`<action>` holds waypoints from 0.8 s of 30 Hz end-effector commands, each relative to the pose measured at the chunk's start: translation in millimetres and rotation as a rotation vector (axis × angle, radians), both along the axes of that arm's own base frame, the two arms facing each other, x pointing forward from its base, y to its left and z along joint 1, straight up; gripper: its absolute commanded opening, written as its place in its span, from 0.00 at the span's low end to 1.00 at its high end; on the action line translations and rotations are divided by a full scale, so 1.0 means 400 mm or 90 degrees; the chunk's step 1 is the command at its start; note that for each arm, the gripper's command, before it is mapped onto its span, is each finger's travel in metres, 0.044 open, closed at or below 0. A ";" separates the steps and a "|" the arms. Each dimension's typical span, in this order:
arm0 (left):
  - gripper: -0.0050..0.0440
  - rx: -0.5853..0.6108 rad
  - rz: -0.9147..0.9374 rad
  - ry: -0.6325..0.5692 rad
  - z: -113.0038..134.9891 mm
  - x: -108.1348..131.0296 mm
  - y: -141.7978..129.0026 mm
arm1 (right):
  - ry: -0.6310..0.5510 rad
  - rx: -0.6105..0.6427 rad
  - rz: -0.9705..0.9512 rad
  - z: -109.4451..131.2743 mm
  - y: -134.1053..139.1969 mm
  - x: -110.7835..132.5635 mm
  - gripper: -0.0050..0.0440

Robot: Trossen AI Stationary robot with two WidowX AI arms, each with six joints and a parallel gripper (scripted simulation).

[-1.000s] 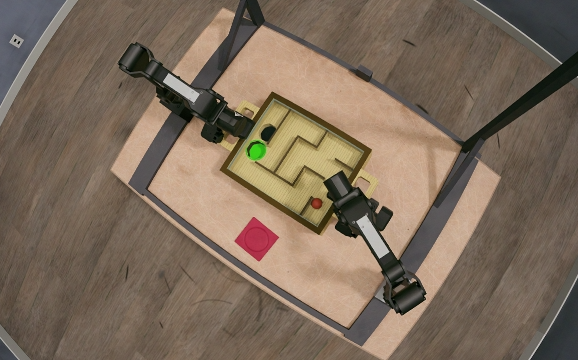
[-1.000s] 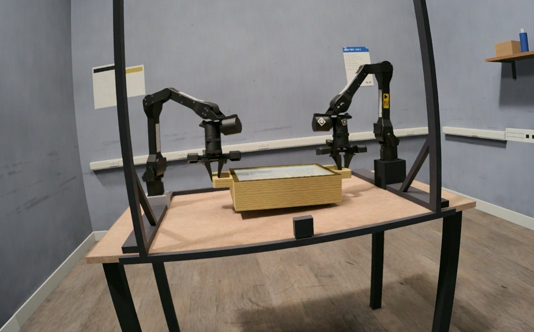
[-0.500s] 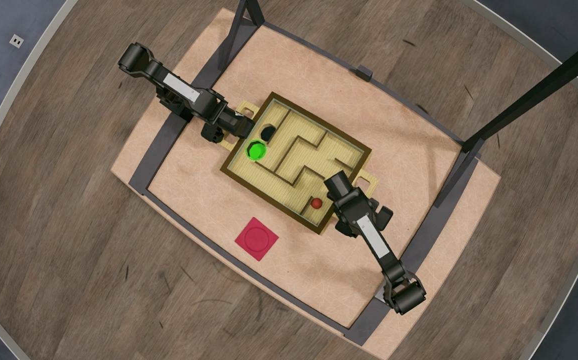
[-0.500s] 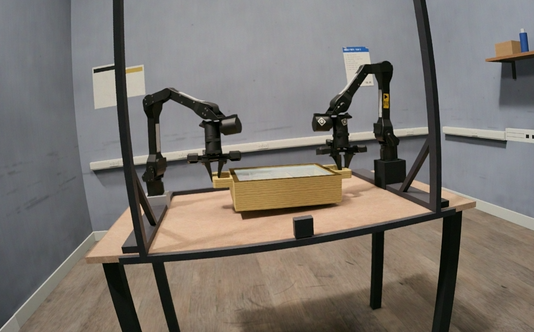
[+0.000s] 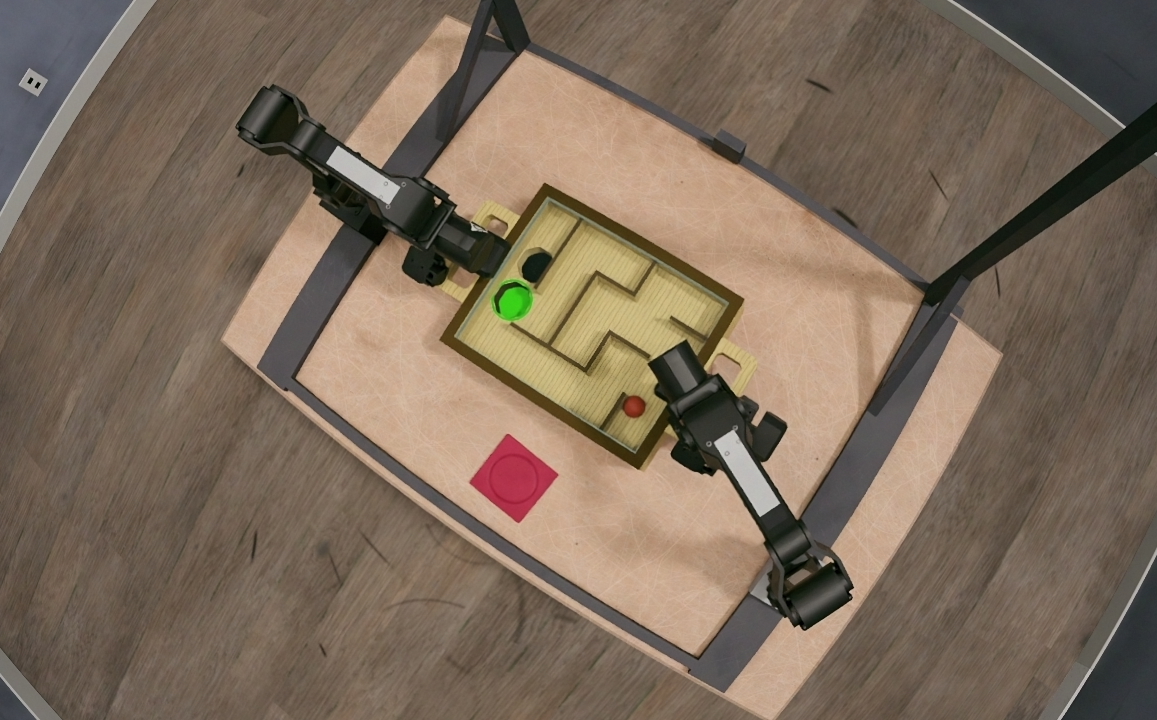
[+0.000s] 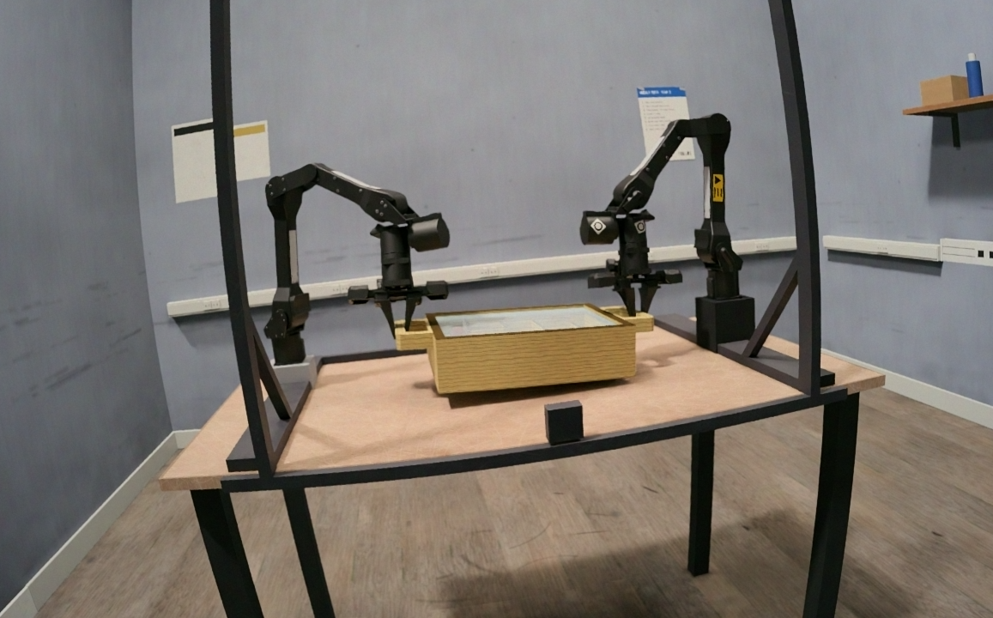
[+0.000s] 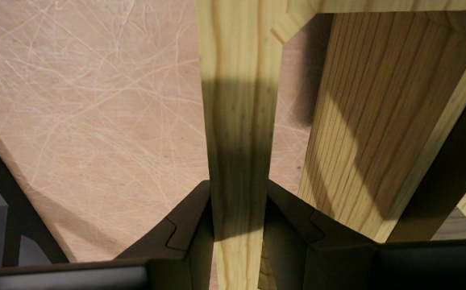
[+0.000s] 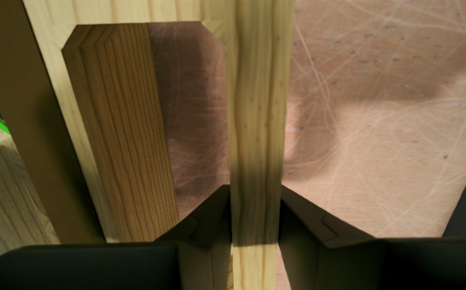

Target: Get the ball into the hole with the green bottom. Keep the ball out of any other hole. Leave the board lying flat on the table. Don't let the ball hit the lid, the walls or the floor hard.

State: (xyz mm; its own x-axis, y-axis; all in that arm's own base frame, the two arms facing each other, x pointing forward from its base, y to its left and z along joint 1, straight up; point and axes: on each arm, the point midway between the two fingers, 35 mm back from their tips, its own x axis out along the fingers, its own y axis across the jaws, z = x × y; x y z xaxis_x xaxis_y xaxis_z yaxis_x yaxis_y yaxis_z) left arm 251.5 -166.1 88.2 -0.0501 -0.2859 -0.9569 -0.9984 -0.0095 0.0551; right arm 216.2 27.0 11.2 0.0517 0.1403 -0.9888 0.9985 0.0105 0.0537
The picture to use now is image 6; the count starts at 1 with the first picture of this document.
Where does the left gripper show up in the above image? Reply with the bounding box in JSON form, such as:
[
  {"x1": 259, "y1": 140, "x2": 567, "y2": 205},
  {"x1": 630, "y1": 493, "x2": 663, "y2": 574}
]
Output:
[{"x1": 348, "y1": 252, "x2": 449, "y2": 340}]

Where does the wooden maze board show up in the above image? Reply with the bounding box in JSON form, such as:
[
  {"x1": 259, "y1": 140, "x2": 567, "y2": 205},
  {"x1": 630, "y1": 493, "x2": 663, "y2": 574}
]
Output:
[{"x1": 395, "y1": 303, "x2": 654, "y2": 394}]

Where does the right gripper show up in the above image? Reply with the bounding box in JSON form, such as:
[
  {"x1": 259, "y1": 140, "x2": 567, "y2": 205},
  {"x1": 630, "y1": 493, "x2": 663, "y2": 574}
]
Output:
[{"x1": 588, "y1": 243, "x2": 683, "y2": 318}]

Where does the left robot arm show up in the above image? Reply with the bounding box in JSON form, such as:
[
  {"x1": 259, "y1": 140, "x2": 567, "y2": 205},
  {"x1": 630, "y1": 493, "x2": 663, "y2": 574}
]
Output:
[{"x1": 263, "y1": 163, "x2": 450, "y2": 367}]

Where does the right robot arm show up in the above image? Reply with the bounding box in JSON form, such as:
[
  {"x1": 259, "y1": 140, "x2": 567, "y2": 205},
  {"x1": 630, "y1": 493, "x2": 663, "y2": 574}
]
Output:
[{"x1": 579, "y1": 113, "x2": 743, "y2": 301}]

